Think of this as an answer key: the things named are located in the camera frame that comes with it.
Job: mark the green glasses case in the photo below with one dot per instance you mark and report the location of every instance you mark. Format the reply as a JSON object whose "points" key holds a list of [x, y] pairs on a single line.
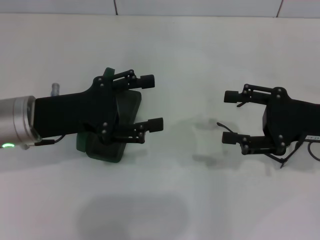
{"points": [[128, 105]]}

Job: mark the black glasses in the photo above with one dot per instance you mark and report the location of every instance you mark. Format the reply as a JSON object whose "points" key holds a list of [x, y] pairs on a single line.
{"points": [[225, 127]]}

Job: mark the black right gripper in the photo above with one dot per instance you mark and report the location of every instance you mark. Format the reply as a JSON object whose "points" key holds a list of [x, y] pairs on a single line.
{"points": [[295, 117]]}

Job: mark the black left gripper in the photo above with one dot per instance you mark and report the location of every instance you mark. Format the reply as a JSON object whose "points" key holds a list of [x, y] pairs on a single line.
{"points": [[75, 110]]}

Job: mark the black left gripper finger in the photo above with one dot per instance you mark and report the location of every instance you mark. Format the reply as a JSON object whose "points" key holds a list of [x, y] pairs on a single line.
{"points": [[155, 125]]}

